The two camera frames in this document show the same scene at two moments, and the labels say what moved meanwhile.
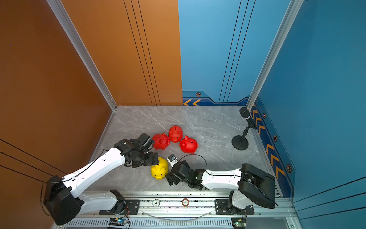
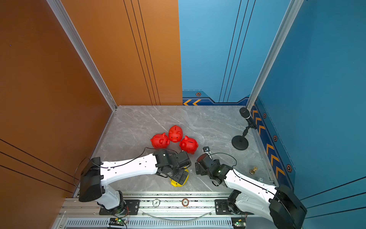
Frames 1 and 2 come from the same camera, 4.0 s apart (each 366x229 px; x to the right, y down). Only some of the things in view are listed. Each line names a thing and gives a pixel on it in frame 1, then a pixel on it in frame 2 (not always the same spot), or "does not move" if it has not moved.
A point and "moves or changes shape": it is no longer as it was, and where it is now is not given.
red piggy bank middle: [175, 133] does not move
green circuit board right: [238, 222] does not move
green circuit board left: [117, 222] does not move
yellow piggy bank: [159, 171] moves or changes shape
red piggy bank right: [188, 145] does not move
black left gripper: [152, 161] to [180, 179]
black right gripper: [173, 177] to [200, 170]
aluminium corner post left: [58, 9] does not move
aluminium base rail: [182, 211] does not move
